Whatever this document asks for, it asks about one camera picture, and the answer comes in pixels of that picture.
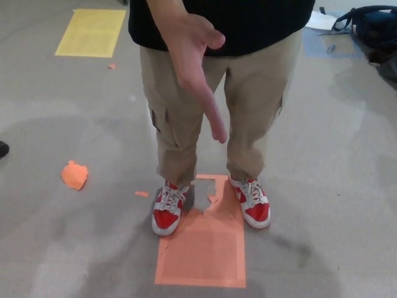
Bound person's right hand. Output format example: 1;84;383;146
153;0;226;145

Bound person's right red white sneaker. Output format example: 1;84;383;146
151;179;190;237

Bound person's red white sneaker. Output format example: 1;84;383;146
151;179;190;237
228;175;271;230

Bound person's left red white sneaker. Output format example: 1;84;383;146
228;175;271;230

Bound black t-shirt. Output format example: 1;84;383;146
128;0;316;57

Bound khaki cargo trousers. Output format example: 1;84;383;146
139;29;303;187

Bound yellow paper sheet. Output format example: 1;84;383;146
54;8;128;58

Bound blue floor sheet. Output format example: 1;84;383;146
302;27;364;58

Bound white paper sheet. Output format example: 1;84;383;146
305;11;337;32

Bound crumpled orange paper piece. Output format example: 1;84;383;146
60;160;90;191

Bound dark blue backpack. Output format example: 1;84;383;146
331;6;397;49

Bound torn orange paper sheet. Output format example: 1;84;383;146
154;173;248;288

